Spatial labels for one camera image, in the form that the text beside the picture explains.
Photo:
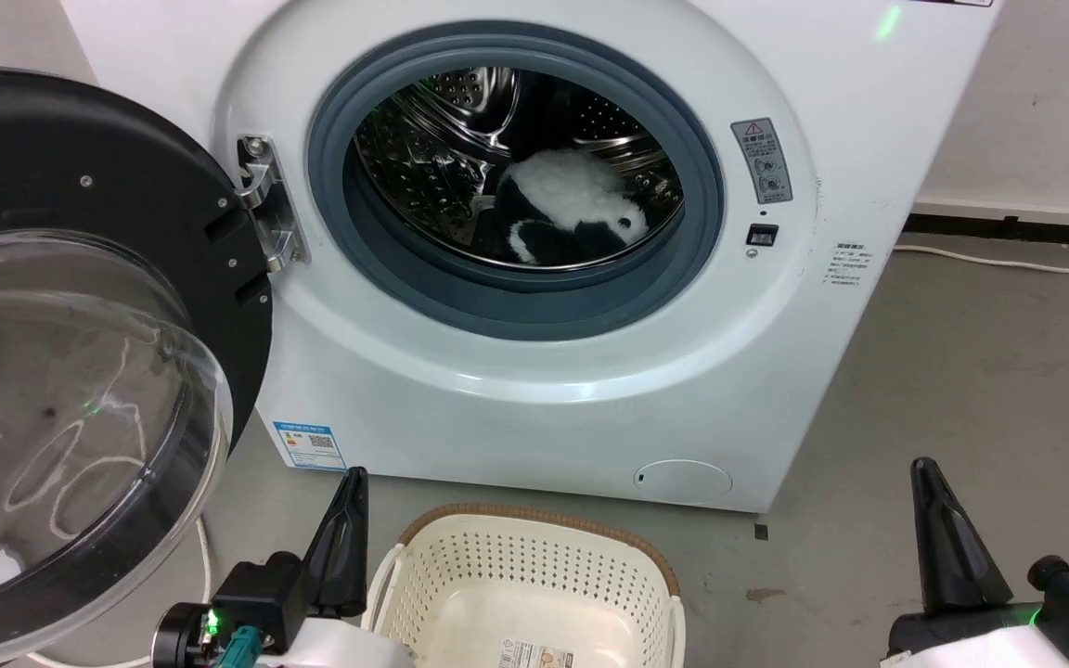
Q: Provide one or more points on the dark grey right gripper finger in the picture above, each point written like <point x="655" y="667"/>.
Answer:
<point x="952" y="557"/>

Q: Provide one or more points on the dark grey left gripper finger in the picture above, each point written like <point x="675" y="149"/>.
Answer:
<point x="341" y="557"/>

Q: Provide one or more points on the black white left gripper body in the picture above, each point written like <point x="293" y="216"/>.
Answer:
<point x="265" y="594"/>

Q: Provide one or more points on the cream perforated laundry basket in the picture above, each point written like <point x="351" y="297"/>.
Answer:
<point x="516" y="575"/>

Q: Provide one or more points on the white front-load washing machine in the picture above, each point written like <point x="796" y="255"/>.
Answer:
<point x="516" y="399"/>

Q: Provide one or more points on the black and white plush toy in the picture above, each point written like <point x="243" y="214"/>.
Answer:
<point x="562" y="195"/>

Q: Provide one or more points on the blue energy label sticker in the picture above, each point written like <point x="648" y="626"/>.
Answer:
<point x="309" y="445"/>

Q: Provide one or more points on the paper label with barcode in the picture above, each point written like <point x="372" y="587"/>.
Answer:
<point x="534" y="655"/>

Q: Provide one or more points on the round white filter cover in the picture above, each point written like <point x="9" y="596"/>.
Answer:
<point x="683" y="482"/>

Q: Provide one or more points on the small printed text label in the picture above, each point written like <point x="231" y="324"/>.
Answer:
<point x="850" y="264"/>

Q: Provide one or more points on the grey rubber door gasket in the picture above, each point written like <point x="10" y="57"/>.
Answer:
<point x="534" y="301"/>

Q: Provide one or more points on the black baseboard strip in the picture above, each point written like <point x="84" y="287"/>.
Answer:
<point x="1036" y="230"/>

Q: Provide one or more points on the metal door hinge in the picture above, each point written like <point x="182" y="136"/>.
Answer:
<point x="267" y="199"/>

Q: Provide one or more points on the black door latch socket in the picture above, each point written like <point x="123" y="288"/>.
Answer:
<point x="762" y="235"/>

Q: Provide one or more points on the perforated steel washer drum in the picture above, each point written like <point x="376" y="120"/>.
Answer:
<point x="423" y="148"/>

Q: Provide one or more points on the grey warning sticker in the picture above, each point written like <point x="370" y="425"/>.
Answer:
<point x="763" y="162"/>

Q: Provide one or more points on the black washer door glass bowl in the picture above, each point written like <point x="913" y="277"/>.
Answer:
<point x="52" y="167"/>

